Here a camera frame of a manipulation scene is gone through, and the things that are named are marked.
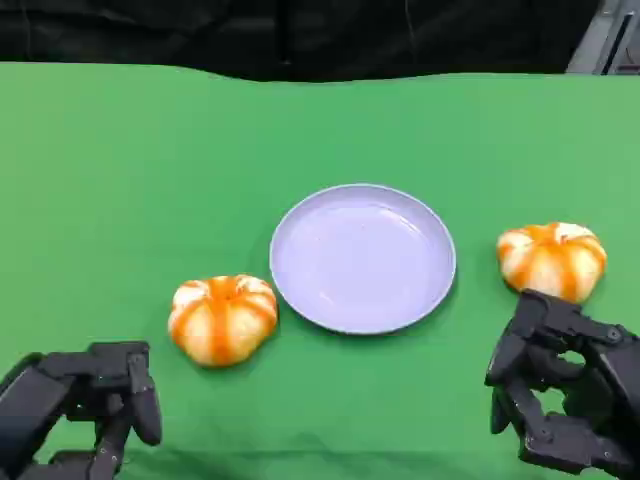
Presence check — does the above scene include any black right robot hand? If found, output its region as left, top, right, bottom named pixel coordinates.
left=483, top=288, right=640, bottom=480

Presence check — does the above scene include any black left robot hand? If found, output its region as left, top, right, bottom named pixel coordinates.
left=0, top=341, right=164, bottom=480

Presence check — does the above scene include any orange and white bread roll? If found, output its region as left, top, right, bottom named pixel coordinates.
left=167, top=274, right=279, bottom=369
left=496, top=221, right=609, bottom=305

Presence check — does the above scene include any lilac plate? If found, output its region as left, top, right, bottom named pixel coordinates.
left=269, top=183, right=457, bottom=336

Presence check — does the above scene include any black backdrop curtain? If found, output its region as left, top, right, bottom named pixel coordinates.
left=0, top=0, right=601, bottom=84

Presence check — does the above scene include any grey metal frame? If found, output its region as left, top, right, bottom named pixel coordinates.
left=564, top=0, right=640, bottom=77

